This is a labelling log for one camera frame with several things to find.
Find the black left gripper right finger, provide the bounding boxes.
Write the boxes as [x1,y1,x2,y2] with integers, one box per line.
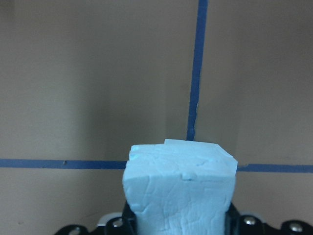
[224,203,240,235]

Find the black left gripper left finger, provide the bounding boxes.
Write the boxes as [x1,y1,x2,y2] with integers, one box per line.
[122,201,137,235]

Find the light blue foam block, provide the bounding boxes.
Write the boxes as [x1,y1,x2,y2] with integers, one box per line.
[164,139,238,175]

